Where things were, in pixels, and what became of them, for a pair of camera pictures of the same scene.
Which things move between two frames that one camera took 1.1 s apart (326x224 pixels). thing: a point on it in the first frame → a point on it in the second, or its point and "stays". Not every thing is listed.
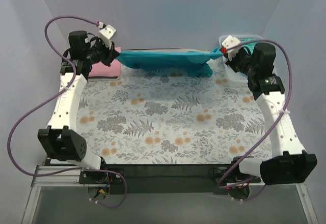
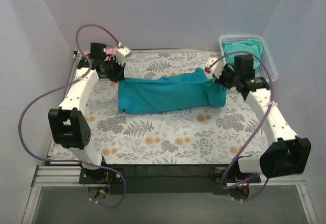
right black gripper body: [233, 59] → [223, 77]
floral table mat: [135, 119] stays
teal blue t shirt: [196, 63] → [178, 89]
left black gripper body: [109, 55] → [116, 72]
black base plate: [170, 179] stays
